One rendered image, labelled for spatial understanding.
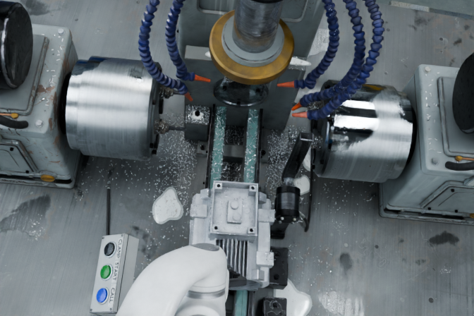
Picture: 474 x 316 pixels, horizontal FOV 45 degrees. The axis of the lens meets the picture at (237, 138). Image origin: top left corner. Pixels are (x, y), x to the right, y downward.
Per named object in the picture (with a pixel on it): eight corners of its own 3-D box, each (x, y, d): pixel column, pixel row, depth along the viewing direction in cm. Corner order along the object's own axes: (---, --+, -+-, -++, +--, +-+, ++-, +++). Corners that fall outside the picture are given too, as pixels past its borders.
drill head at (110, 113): (46, 81, 160) (23, 28, 137) (178, 94, 161) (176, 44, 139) (26, 163, 149) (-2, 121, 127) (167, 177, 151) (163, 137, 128)
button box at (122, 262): (117, 240, 134) (101, 235, 130) (140, 238, 130) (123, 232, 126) (105, 317, 127) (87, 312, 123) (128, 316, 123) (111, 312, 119)
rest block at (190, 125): (185, 120, 171) (185, 101, 160) (209, 123, 171) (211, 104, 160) (183, 139, 168) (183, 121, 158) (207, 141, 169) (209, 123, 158)
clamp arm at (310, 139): (281, 171, 146) (300, 128, 122) (293, 173, 146) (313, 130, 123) (281, 185, 144) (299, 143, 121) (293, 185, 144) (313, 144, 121)
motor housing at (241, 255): (192, 209, 147) (192, 184, 130) (265, 214, 148) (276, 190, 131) (185, 288, 139) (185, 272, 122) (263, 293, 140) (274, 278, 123)
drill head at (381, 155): (282, 104, 163) (298, 56, 140) (424, 118, 165) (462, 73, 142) (279, 187, 152) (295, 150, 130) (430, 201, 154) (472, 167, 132)
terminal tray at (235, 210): (210, 190, 134) (211, 180, 127) (256, 194, 134) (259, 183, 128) (207, 241, 129) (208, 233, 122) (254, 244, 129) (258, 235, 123)
